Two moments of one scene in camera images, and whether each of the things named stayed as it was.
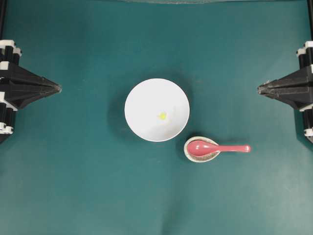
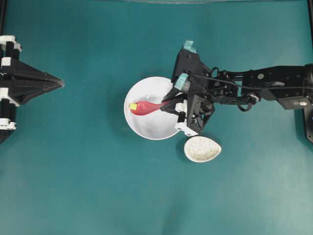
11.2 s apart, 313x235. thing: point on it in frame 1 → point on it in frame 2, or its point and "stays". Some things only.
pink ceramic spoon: (204, 148) → (144, 107)
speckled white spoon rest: (196, 158) stays
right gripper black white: (296, 88) → (200, 104)
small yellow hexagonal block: (163, 115) → (133, 106)
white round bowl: (157, 109) stays
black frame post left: (3, 7) stays
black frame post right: (310, 10) stays
